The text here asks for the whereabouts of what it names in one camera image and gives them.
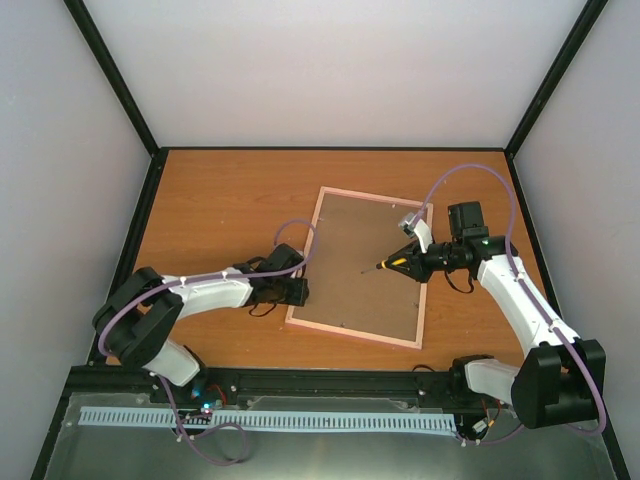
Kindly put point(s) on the black frame post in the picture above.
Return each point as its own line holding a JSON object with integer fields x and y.
{"x": 570, "y": 47}
{"x": 94, "y": 40}

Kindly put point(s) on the yellow black flathead screwdriver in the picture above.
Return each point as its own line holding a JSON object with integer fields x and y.
{"x": 386, "y": 264}

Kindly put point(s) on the black aluminium mounting rail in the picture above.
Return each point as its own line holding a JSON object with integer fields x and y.
{"x": 238, "y": 386}

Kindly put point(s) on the pink picture frame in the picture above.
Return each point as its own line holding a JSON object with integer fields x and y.
{"x": 347, "y": 294}

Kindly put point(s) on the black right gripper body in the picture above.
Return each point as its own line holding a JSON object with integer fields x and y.
{"x": 452, "y": 264}

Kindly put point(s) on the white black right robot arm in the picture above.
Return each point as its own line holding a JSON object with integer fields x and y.
{"x": 562, "y": 376}

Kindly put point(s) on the black left frame post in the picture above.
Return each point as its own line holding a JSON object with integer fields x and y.
{"x": 94, "y": 40}

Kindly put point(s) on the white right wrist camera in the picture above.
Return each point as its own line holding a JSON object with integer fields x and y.
{"x": 415, "y": 227}

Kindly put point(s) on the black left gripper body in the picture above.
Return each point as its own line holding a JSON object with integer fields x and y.
{"x": 286, "y": 296}

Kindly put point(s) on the black right frame post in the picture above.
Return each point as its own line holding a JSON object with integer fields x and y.
{"x": 570, "y": 47}

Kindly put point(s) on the light blue cable duct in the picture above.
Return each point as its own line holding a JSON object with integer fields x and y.
{"x": 274, "y": 421}

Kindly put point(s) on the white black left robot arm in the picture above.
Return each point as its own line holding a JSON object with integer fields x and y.
{"x": 135, "y": 323}

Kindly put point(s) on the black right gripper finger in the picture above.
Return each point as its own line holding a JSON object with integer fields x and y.
{"x": 416, "y": 273}
{"x": 407, "y": 252}

